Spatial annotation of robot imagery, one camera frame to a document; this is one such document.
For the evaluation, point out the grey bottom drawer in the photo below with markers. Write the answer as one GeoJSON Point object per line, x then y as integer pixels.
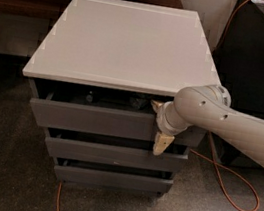
{"type": "Point", "coordinates": [106, 176]}

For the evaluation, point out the grey middle drawer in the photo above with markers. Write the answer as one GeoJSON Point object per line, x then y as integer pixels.
{"type": "Point", "coordinates": [113, 151]}

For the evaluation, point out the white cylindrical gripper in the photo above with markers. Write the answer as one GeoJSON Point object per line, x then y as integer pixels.
{"type": "Point", "coordinates": [162, 120]}

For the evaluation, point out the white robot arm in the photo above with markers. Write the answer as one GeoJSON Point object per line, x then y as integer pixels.
{"type": "Point", "coordinates": [209, 107]}

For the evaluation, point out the dark label water bottle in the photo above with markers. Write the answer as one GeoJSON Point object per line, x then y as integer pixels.
{"type": "Point", "coordinates": [89, 97]}

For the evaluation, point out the grey drawer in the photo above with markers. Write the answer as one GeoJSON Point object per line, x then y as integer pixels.
{"type": "Point", "coordinates": [113, 151]}
{"type": "Point", "coordinates": [63, 106]}
{"type": "Point", "coordinates": [106, 176]}

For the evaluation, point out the grey drawer cabinet white top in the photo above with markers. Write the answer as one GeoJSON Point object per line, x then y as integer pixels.
{"type": "Point", "coordinates": [129, 47]}

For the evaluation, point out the white label water bottle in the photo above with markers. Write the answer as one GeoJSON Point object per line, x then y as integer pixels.
{"type": "Point", "coordinates": [139, 102]}

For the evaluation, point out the grey top drawer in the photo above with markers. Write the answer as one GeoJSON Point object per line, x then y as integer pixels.
{"type": "Point", "coordinates": [63, 106]}

